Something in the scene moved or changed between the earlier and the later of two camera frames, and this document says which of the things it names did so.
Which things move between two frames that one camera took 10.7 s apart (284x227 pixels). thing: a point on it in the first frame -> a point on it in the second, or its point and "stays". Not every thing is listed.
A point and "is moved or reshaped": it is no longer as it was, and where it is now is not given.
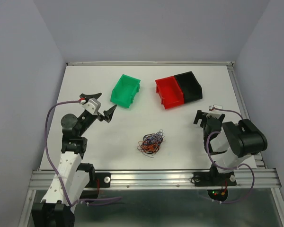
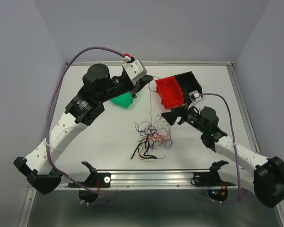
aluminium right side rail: (241, 98) stays
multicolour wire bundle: (151, 143) is moved or reshaped
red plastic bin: (169, 91) stays
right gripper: (199, 115) -> (171, 116)
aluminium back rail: (204, 64) stays
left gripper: (108, 113) -> (144, 80)
